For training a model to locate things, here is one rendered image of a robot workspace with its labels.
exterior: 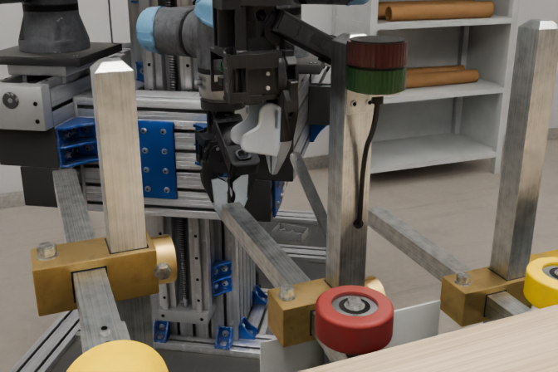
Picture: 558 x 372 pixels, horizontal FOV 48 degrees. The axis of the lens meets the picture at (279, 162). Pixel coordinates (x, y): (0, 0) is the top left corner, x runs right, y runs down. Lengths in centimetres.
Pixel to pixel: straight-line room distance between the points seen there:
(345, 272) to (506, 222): 24
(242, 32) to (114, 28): 263
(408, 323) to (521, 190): 23
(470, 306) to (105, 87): 53
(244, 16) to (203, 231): 96
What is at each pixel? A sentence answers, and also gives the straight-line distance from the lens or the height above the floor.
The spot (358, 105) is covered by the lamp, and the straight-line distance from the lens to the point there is 67.
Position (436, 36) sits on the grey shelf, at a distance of 398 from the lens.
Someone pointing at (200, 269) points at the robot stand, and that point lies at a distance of 162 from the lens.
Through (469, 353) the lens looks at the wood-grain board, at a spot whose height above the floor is 90.
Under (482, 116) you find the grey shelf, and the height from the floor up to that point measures 30.
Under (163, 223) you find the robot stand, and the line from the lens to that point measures 159.
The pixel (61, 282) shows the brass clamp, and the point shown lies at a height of 95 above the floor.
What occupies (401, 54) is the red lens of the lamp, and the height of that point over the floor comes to 116.
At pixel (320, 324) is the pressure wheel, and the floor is 89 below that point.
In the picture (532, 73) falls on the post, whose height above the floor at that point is 111.
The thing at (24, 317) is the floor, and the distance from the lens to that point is 250.
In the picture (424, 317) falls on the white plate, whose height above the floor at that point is 78.
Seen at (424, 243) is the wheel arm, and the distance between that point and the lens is 99.
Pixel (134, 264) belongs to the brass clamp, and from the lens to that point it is 64.
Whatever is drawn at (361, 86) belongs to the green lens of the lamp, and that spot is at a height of 113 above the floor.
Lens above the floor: 125
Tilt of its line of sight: 19 degrees down
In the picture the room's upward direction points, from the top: straight up
